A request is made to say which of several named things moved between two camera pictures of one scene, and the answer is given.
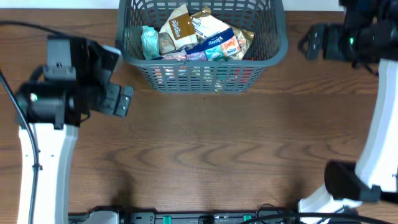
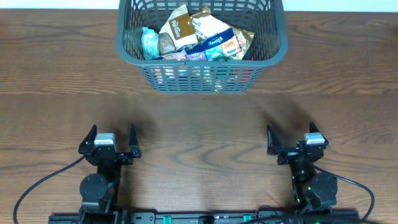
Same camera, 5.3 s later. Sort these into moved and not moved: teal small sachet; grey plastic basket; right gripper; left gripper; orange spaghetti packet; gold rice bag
Moved: left gripper; right gripper
Not moved: orange spaghetti packet; gold rice bag; grey plastic basket; teal small sachet
